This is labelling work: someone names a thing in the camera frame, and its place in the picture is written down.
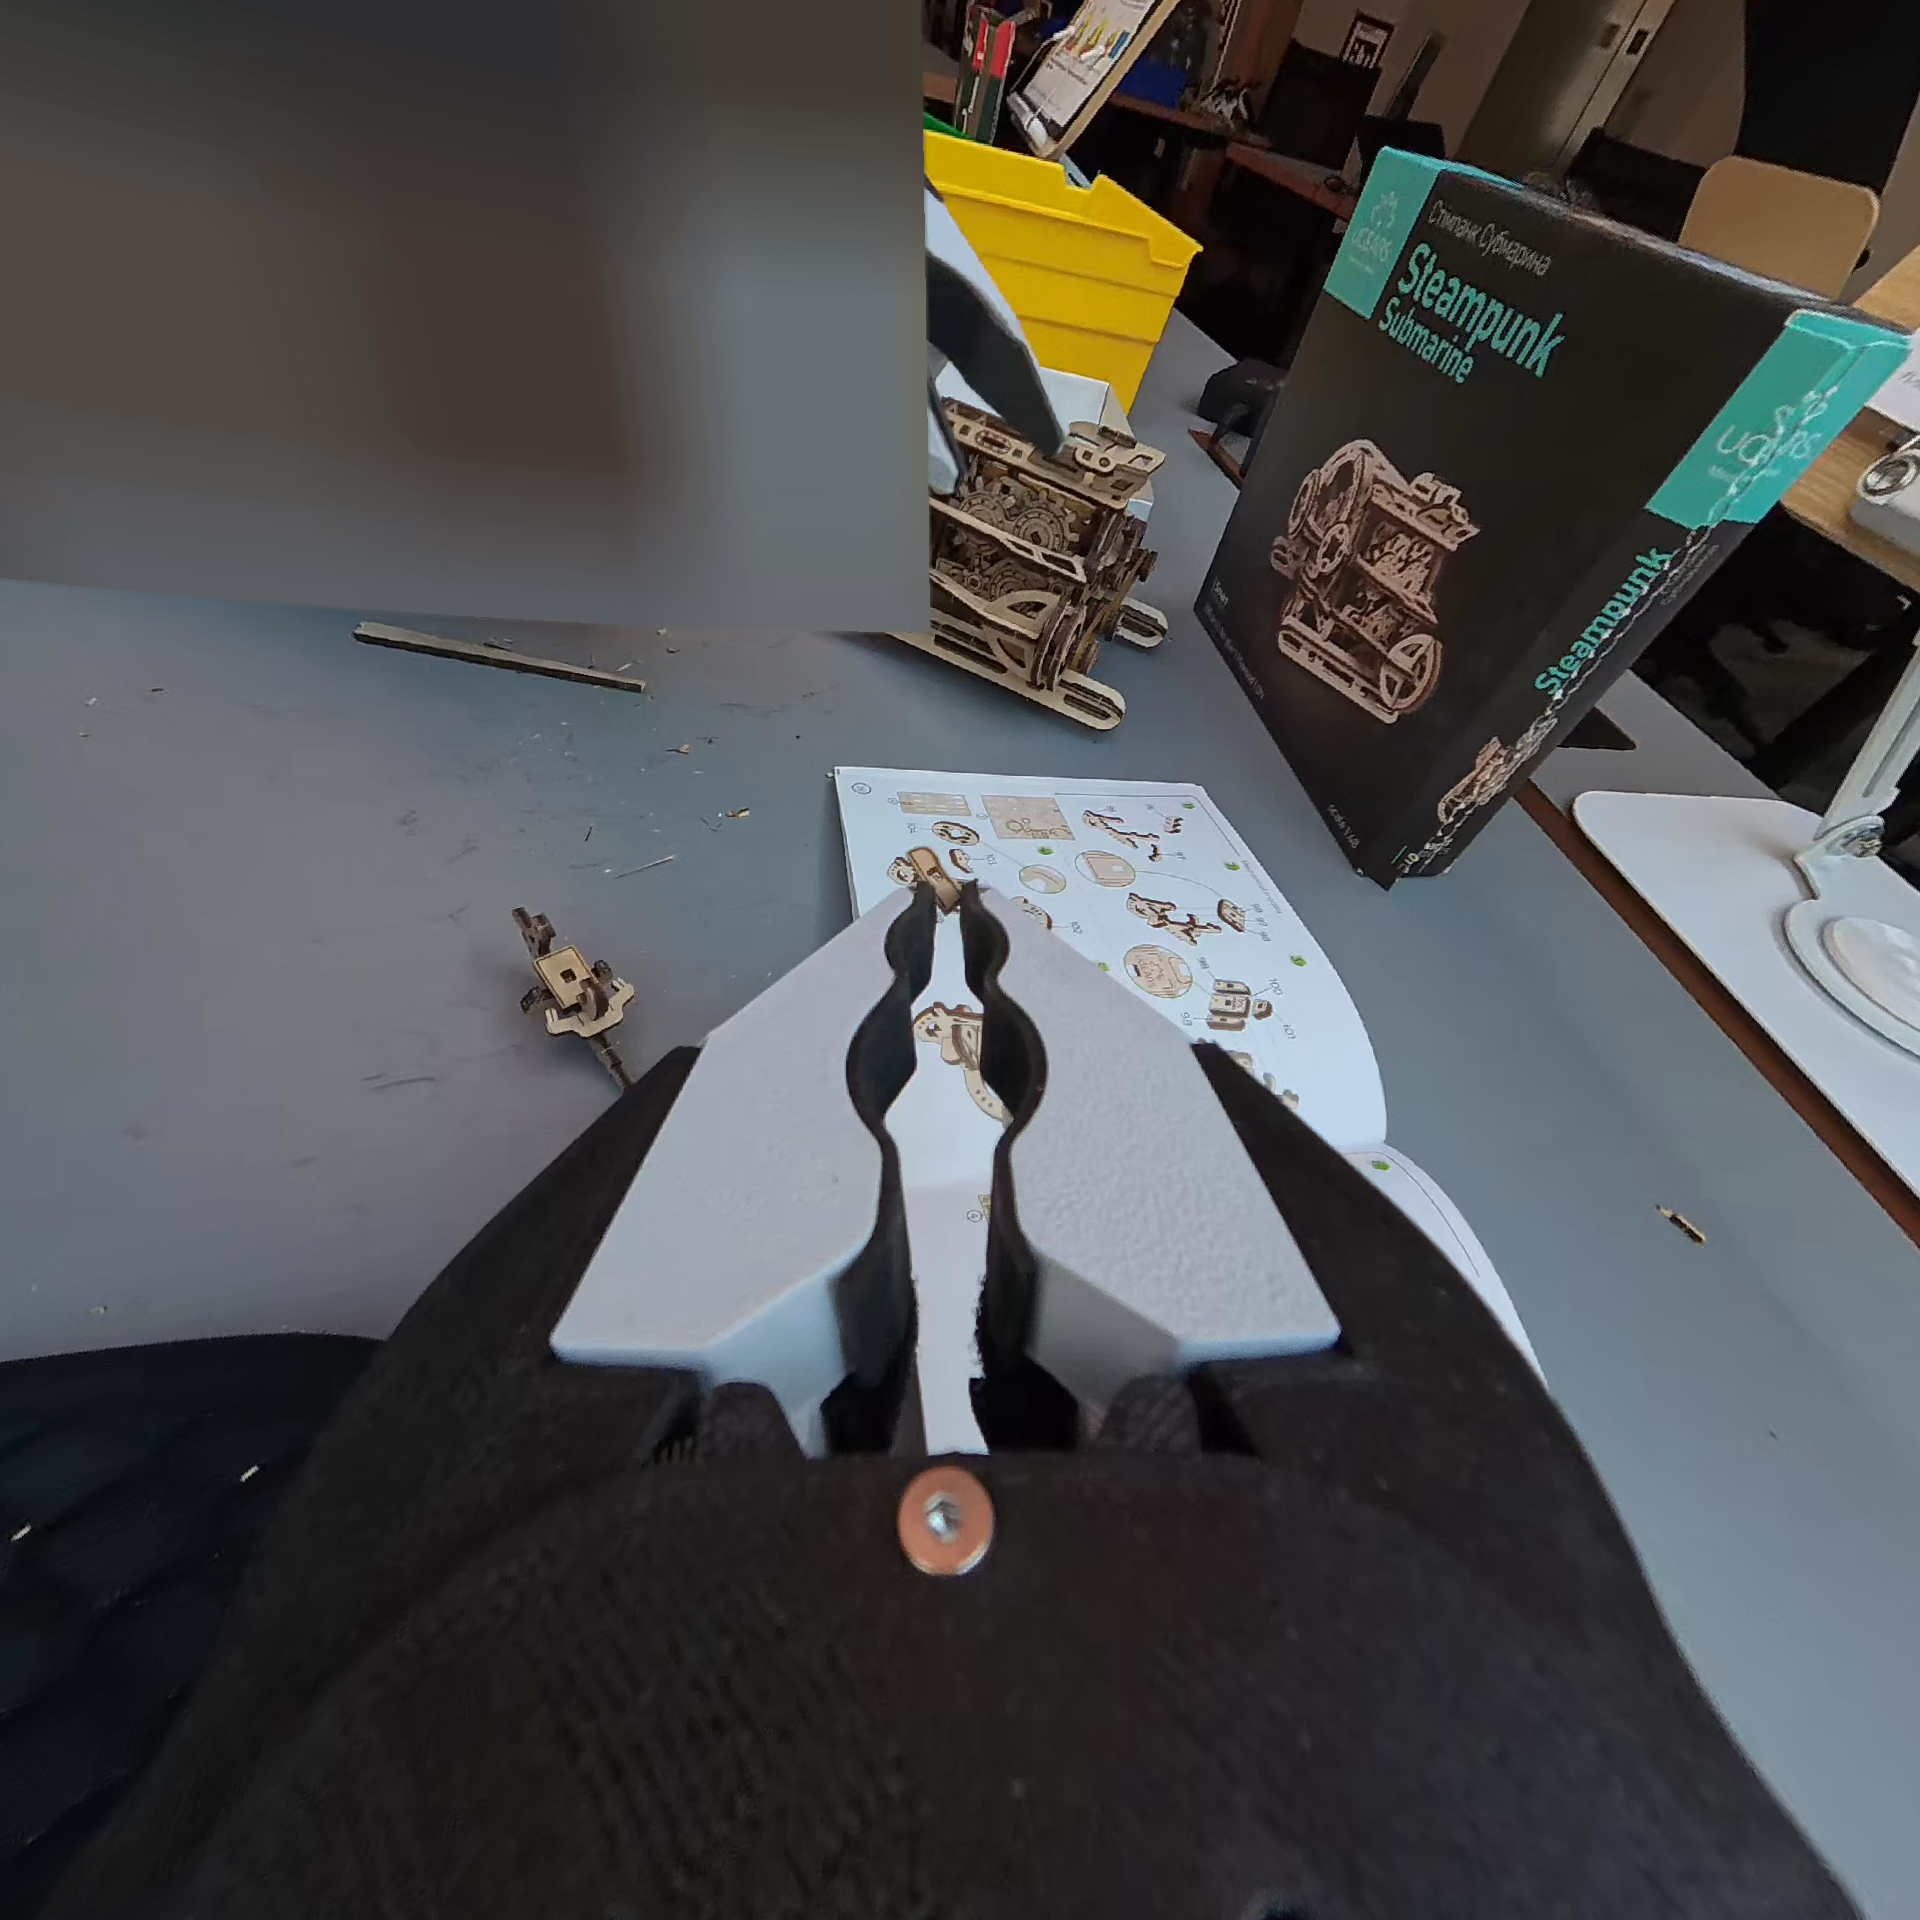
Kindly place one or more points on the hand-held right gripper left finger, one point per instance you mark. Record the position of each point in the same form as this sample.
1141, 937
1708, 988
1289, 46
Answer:
721, 1200

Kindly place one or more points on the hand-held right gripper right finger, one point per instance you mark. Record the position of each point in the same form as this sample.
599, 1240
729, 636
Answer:
1155, 1200

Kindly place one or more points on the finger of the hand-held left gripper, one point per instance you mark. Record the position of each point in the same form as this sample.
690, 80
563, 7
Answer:
983, 324

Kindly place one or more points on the assembled wooden submarine model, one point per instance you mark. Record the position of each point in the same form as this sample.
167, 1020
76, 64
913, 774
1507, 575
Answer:
1020, 570

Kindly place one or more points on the small wooden part assembly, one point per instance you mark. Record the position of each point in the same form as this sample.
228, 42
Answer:
568, 984

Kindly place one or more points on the black model kit box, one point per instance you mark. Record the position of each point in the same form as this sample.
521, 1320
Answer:
1424, 452

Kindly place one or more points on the yellow plastic bin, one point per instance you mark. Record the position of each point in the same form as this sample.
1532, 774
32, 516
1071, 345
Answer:
1065, 254

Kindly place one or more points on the small white box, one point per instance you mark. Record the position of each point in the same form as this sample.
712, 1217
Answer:
1088, 398

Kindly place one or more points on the green and red book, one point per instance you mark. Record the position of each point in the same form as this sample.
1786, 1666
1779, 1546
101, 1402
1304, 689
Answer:
983, 66

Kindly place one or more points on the small black device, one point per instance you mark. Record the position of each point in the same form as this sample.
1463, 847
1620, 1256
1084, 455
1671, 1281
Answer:
1242, 398

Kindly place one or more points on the leaning picture book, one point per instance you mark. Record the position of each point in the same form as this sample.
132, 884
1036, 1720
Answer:
1088, 66

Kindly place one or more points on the white instruction booklet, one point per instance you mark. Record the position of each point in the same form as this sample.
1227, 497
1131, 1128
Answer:
1200, 902

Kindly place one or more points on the wooden splinter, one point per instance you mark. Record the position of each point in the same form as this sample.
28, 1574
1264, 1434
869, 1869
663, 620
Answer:
1680, 1223

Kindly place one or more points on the long thin wooden strip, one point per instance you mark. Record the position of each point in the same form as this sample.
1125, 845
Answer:
493, 656

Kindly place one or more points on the white flat board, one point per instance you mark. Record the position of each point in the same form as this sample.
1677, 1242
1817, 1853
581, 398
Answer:
1680, 870

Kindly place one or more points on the black quilted jacket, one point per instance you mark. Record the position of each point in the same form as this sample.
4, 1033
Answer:
120, 1501

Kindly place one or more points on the white lamp stand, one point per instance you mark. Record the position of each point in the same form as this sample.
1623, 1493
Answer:
1868, 961

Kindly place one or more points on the light wooden chair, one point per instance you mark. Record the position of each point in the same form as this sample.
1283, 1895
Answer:
1779, 225

